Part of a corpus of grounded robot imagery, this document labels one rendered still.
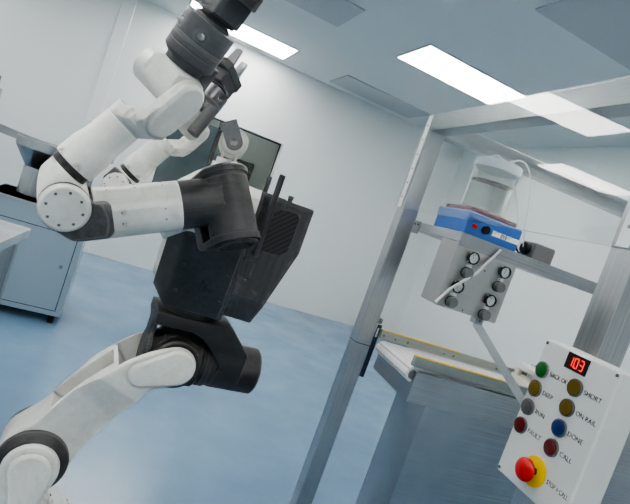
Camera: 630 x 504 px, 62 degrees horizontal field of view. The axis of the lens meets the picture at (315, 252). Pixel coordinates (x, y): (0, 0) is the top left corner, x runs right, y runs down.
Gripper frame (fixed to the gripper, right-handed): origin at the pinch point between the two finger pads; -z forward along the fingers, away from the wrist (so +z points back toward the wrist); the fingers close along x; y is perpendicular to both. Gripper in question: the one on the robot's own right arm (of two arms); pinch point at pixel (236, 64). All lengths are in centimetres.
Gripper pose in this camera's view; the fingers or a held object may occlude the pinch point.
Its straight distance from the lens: 161.1
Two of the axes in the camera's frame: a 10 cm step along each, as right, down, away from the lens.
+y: -8.3, -4.5, 3.1
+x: -1.3, -3.9, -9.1
